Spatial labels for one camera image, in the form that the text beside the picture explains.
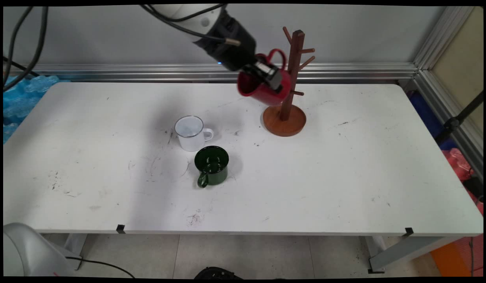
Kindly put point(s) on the white enamel mug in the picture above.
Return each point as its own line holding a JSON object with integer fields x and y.
{"x": 191, "y": 133}

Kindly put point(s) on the dark green enamel mug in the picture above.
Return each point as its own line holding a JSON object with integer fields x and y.
{"x": 212, "y": 165}

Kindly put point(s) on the red enamel mug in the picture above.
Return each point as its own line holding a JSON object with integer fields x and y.
{"x": 262, "y": 92}

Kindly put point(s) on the black round floor object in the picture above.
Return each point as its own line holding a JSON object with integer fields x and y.
{"x": 217, "y": 273}

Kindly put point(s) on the orange floor object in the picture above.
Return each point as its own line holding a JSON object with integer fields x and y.
{"x": 451, "y": 257}

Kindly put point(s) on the black tripod leg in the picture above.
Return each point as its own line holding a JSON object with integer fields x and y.
{"x": 459, "y": 118}

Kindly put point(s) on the red plastic bag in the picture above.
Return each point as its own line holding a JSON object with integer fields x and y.
{"x": 461, "y": 167}

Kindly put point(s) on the brown wooden mug tree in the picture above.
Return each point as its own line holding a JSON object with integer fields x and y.
{"x": 285, "y": 120}

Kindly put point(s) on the blue bubble wrap sheet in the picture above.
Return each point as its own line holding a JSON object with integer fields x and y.
{"x": 21, "y": 98}

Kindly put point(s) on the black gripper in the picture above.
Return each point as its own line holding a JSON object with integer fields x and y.
{"x": 231, "y": 43}

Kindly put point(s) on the black tape marker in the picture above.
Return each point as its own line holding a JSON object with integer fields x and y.
{"x": 409, "y": 231}
{"x": 120, "y": 228}

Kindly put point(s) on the thin black rod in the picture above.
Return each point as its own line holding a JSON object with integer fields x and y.
{"x": 17, "y": 64}

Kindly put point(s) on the grey table leg with foot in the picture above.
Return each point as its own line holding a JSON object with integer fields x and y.
{"x": 404, "y": 251}

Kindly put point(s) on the grey robot base cover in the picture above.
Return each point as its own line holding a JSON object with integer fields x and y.
{"x": 28, "y": 251}

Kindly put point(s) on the aluminium frame rail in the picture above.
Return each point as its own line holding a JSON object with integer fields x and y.
{"x": 148, "y": 72}

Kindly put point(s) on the blue plastic object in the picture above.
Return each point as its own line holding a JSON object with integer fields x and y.
{"x": 427, "y": 114}

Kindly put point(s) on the aluminium frame corner post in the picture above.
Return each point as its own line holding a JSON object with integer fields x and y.
{"x": 449, "y": 67}

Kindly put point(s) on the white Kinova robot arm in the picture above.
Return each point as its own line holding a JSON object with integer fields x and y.
{"x": 191, "y": 13}

